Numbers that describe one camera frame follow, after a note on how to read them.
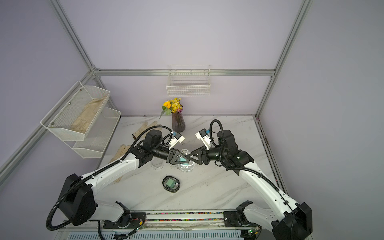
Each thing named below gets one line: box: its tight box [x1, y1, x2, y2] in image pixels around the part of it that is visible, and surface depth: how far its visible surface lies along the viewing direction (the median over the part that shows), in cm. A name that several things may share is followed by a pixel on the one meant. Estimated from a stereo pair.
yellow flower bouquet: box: [158, 97, 184, 121], surface depth 95 cm
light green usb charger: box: [166, 178, 176, 189], surface depth 85 cm
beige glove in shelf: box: [70, 96, 107, 134], surface depth 81 cm
